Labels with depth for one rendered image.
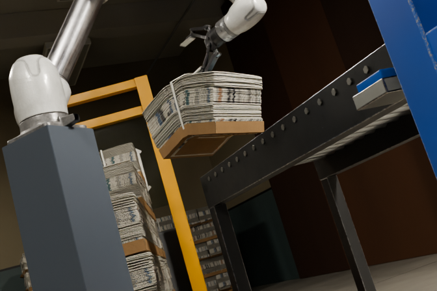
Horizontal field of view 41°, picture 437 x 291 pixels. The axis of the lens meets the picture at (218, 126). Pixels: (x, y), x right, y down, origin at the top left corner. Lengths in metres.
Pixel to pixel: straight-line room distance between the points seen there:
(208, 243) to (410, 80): 7.28
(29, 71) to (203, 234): 6.37
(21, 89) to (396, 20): 1.27
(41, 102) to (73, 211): 0.36
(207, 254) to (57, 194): 6.41
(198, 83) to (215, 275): 6.07
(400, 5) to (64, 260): 1.19
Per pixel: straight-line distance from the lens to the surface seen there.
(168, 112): 2.31
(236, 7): 2.22
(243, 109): 2.26
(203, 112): 2.17
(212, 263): 8.10
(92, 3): 2.29
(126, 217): 2.23
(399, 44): 0.93
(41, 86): 1.90
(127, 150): 3.47
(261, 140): 1.72
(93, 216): 1.81
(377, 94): 1.14
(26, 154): 1.85
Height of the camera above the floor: 0.47
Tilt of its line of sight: 13 degrees up
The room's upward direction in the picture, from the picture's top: 17 degrees counter-clockwise
